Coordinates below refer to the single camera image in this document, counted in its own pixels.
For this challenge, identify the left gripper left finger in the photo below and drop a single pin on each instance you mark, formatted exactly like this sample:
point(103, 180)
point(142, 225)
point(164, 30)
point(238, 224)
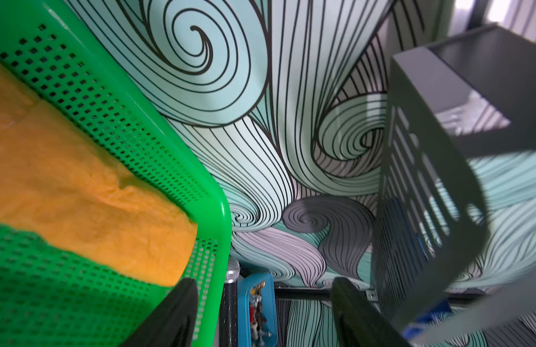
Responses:
point(172, 322)

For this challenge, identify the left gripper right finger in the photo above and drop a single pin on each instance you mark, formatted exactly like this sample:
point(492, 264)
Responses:
point(357, 321)

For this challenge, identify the yellow pillowcase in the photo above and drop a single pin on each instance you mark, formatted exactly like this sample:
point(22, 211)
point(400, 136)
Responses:
point(56, 182)

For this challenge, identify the blue tray with small parts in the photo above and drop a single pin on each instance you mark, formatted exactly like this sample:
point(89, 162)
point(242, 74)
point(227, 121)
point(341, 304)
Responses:
point(257, 317)

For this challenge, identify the blue snack packet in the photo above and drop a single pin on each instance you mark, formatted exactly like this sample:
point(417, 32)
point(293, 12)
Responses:
point(431, 317)

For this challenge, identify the green plastic basket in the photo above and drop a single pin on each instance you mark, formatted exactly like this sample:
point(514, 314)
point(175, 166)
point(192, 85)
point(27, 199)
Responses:
point(49, 297)

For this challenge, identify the black wall shelf basket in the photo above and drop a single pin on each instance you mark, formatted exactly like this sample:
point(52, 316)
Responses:
point(457, 210)

